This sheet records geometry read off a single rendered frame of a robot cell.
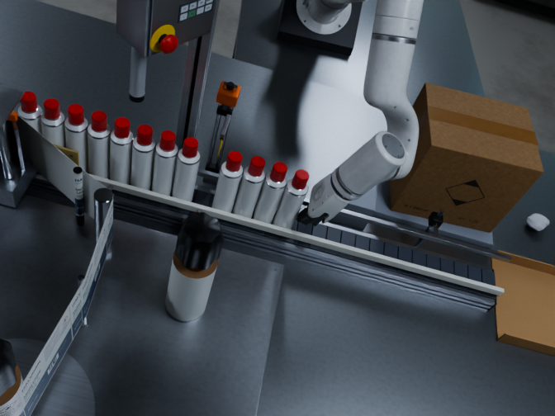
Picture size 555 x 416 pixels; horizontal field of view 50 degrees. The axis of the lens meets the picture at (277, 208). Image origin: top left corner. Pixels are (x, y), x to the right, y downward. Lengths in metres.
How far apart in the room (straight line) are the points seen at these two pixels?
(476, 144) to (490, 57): 2.62
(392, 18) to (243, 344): 0.74
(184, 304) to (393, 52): 0.66
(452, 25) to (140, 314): 1.75
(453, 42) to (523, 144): 0.89
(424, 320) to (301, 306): 0.32
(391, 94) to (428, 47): 1.14
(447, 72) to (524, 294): 0.91
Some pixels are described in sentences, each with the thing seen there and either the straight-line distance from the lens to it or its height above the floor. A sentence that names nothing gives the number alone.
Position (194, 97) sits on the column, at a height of 1.10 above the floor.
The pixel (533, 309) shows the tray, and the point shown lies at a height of 0.83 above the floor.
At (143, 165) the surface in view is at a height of 0.99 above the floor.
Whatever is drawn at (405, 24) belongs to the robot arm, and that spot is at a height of 1.44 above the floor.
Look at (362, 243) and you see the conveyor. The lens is 1.53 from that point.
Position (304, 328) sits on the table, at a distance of 1.42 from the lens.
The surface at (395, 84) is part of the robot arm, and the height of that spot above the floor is 1.34.
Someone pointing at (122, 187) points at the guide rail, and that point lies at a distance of 1.46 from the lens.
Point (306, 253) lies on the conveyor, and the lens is 1.48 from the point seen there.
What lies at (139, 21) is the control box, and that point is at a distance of 1.18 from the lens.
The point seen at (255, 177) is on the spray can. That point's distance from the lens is 1.35.
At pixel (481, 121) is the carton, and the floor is 1.12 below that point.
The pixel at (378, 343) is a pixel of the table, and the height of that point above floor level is 0.83.
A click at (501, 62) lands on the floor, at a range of 4.18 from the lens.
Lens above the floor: 2.05
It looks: 50 degrees down
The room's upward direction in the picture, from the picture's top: 21 degrees clockwise
